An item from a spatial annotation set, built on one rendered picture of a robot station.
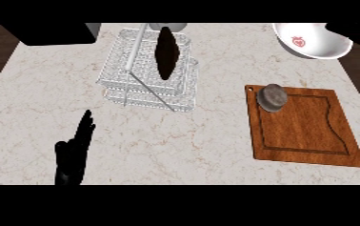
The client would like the pale grey rounded object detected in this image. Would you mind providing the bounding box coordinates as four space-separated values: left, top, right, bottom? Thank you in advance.
147 23 189 33

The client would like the clear wire tiered basket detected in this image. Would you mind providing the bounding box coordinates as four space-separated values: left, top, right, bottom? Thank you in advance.
96 23 199 113

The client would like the brown wooden cutting board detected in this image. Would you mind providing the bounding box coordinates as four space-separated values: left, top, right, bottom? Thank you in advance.
243 84 360 168

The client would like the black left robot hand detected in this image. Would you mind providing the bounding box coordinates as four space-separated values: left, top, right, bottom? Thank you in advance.
53 109 97 186

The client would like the black oblong object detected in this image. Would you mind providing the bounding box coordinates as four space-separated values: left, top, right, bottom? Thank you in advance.
155 26 181 81

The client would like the black appliance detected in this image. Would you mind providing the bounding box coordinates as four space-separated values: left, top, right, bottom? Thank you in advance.
0 23 99 47

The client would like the white bowl with red print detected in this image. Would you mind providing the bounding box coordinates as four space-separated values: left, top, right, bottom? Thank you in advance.
271 23 354 60

